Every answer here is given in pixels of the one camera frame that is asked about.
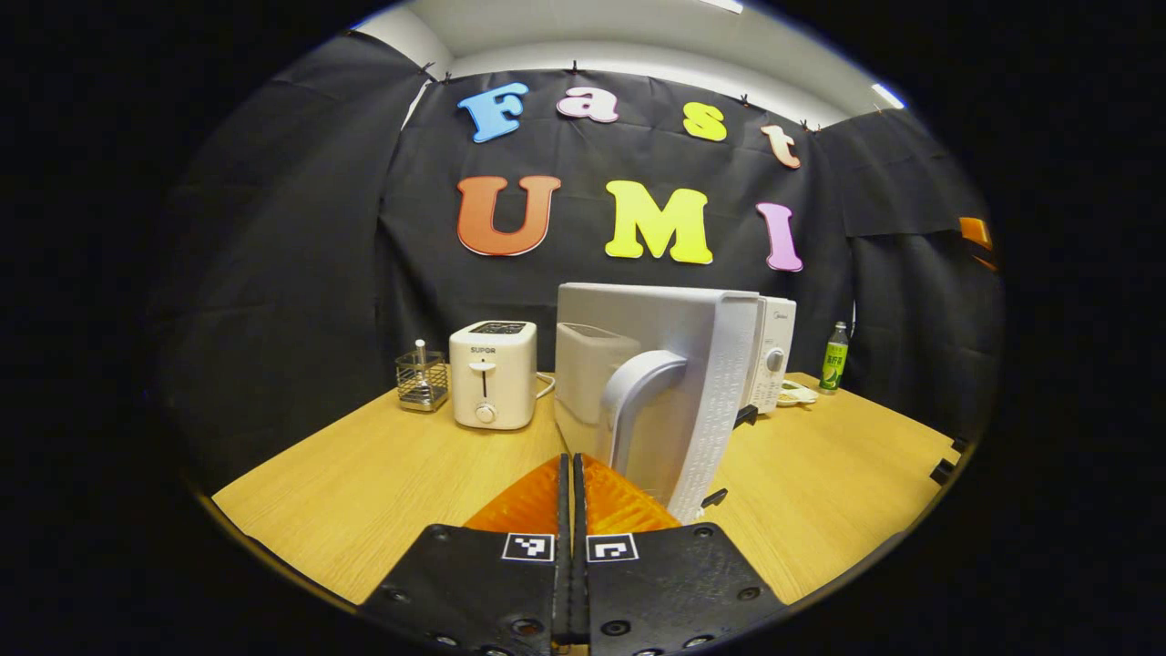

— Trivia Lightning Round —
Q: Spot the white microwave oven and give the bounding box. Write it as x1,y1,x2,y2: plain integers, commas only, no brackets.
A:
553,282,798,526

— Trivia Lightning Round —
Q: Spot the white toaster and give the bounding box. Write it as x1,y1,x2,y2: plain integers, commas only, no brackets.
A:
448,320,539,432

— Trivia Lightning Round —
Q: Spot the green drink bottle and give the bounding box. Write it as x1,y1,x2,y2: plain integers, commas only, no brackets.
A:
819,321,851,395

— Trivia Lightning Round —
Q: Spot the metal wire rack holder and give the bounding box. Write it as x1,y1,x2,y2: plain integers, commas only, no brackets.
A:
394,339,451,414

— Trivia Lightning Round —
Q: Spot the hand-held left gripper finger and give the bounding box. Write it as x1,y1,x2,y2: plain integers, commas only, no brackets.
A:
358,453,575,656
574,453,789,656

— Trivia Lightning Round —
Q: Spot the black backdrop cloth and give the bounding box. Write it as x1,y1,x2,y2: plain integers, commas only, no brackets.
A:
150,32,1003,497

